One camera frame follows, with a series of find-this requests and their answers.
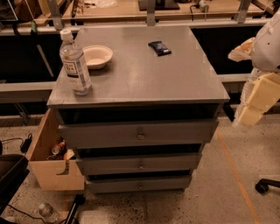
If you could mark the grey middle drawer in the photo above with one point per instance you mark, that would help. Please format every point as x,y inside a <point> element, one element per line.
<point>136,164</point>

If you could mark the black power adapter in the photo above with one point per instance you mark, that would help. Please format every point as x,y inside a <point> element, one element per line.
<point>26,144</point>

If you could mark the white paper bowl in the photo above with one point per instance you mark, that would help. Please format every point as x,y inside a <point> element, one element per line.
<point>97,56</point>

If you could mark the bottles inside wooden crate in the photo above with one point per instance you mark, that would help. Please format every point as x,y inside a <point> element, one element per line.
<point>60,152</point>

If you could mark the black office chair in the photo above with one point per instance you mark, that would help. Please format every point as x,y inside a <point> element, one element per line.
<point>13,171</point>

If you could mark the clear plastic water bottle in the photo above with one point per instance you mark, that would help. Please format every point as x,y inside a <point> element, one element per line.
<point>74,63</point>

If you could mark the grey drawer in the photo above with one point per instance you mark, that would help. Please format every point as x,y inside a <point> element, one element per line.
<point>126,134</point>
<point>139,184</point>
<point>136,164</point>

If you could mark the grey drawer cabinet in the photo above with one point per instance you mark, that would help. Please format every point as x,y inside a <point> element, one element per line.
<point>139,86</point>

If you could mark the wooden crate on floor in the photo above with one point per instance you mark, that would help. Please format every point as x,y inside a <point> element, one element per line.
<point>52,174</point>

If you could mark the dark blue rxbar wrapper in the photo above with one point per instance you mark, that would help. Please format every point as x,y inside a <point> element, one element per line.
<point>159,48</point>

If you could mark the black tripod leg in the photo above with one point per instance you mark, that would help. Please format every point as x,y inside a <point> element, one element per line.
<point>78,200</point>

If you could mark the plastic bottle on floor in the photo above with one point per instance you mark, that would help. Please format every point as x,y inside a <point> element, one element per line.
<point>48,213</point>

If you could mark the grey top drawer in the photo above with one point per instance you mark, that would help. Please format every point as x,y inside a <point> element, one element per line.
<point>126,134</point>

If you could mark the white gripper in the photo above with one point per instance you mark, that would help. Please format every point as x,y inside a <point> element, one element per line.
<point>268,49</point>

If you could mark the black chair caster base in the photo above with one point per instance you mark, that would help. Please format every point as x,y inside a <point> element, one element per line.
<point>263,185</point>

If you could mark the grey bottom drawer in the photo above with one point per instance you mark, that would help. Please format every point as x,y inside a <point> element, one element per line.
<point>139,184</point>

